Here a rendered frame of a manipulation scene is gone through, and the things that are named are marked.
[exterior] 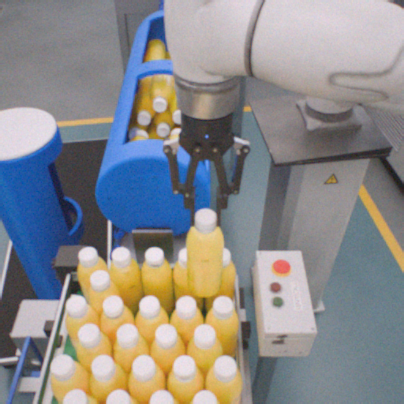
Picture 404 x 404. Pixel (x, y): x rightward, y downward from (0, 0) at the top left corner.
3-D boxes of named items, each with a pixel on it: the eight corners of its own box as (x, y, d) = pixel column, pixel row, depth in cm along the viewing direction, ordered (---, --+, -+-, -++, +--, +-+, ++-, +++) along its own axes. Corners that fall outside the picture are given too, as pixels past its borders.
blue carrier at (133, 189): (209, 76, 179) (206, 6, 159) (212, 237, 118) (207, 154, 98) (140, 80, 181) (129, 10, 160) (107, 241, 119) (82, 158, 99)
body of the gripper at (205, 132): (235, 91, 64) (232, 142, 70) (177, 91, 64) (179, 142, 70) (238, 120, 59) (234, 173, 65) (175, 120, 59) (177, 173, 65)
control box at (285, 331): (293, 277, 103) (301, 249, 96) (308, 357, 89) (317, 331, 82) (252, 277, 103) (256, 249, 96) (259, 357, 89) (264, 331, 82)
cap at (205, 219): (194, 215, 80) (194, 208, 79) (216, 215, 80) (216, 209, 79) (194, 231, 77) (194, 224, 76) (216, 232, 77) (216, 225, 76)
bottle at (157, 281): (180, 306, 109) (177, 259, 96) (158, 323, 106) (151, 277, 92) (162, 288, 113) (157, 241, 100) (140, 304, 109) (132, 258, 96)
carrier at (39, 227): (57, 328, 188) (113, 291, 201) (-12, 174, 126) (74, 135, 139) (28, 287, 203) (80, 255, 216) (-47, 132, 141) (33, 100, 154)
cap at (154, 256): (167, 259, 96) (166, 255, 95) (153, 269, 94) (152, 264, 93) (156, 249, 98) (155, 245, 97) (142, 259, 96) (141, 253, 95)
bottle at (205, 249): (188, 270, 94) (186, 208, 81) (220, 270, 94) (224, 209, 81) (186, 297, 89) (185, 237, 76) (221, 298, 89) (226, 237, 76)
